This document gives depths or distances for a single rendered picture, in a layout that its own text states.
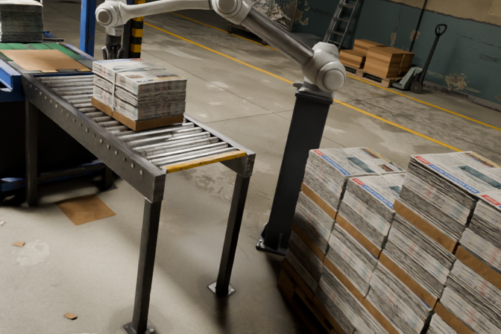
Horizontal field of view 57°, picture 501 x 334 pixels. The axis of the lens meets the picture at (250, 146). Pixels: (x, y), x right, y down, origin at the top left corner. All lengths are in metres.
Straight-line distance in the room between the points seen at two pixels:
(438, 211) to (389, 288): 0.40
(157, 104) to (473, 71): 7.17
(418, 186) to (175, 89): 1.17
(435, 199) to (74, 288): 1.71
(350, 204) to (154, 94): 1.00
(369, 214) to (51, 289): 1.53
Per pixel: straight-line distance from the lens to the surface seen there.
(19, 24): 3.64
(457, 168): 1.80
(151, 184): 1.82
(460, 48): 8.87
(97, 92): 2.40
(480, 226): 1.64
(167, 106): 2.23
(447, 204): 1.70
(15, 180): 3.16
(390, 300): 1.96
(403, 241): 1.86
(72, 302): 2.43
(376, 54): 8.33
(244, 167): 2.13
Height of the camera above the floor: 1.62
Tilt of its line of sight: 22 degrees down
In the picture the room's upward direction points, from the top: 11 degrees clockwise
